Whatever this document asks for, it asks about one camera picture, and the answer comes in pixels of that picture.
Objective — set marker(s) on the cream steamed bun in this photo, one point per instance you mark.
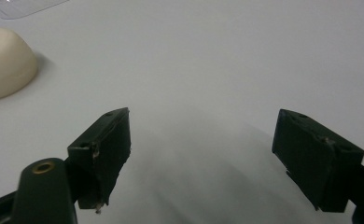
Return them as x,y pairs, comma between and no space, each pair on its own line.
4,62

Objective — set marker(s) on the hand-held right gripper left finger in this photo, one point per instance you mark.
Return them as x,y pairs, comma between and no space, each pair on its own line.
107,155

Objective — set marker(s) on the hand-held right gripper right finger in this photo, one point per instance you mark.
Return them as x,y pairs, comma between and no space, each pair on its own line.
317,161

